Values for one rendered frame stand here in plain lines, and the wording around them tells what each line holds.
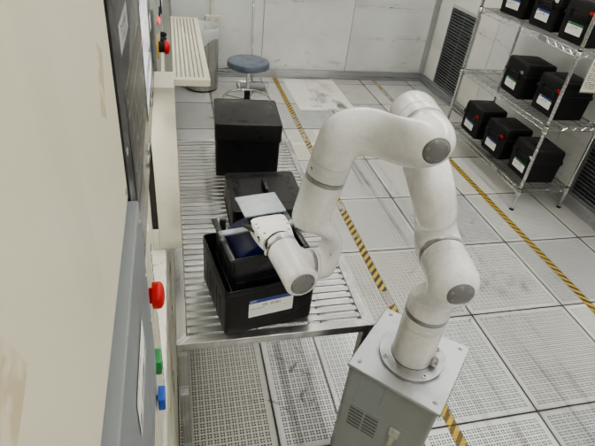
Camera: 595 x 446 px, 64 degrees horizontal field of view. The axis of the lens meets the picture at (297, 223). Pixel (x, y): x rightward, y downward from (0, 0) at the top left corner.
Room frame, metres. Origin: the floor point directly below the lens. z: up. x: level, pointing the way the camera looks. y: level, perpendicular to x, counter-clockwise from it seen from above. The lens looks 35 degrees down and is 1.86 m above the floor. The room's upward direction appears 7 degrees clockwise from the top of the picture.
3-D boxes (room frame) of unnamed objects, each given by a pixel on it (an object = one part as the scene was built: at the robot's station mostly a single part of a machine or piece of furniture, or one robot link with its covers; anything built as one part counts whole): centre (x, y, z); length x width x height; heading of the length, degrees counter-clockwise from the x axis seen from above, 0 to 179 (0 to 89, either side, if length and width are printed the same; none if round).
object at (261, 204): (1.12, 0.11, 0.95); 0.24 x 0.20 x 0.32; 116
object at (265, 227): (1.02, 0.06, 1.09); 0.11 x 0.10 x 0.07; 26
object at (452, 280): (0.91, -0.38, 1.07); 0.19 x 0.12 x 0.24; 7
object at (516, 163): (3.40, -1.75, 0.31); 0.30 x 0.28 x 0.26; 14
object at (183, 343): (1.59, 0.20, 0.38); 1.30 x 0.60 x 0.76; 17
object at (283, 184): (1.60, 0.14, 0.83); 0.29 x 0.29 x 0.13; 17
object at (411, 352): (0.95, -0.38, 0.85); 0.19 x 0.19 x 0.18
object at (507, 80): (3.77, -1.62, 0.81); 0.30 x 0.28 x 0.26; 12
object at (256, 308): (1.12, 0.11, 0.85); 0.28 x 0.28 x 0.17; 26
